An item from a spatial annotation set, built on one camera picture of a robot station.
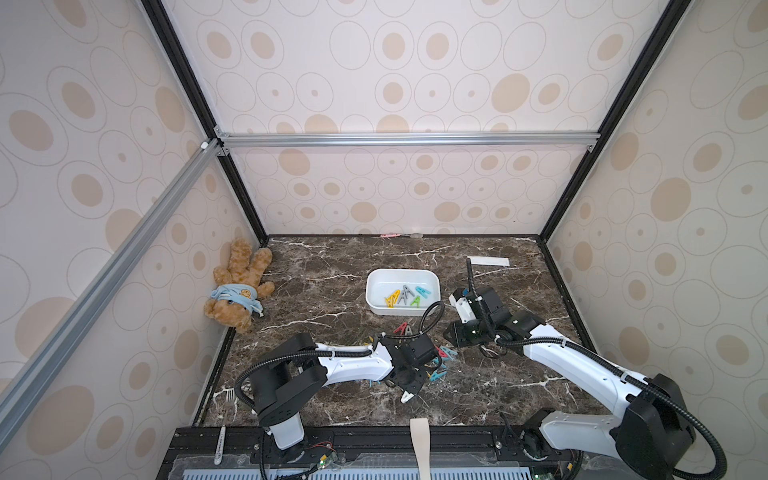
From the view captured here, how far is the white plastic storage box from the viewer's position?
0.99 meters

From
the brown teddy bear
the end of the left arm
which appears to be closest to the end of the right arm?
the end of the left arm

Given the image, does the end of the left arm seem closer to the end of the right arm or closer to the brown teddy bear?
the end of the right arm

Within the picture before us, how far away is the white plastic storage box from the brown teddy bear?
357 mm

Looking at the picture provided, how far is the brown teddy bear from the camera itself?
906mm
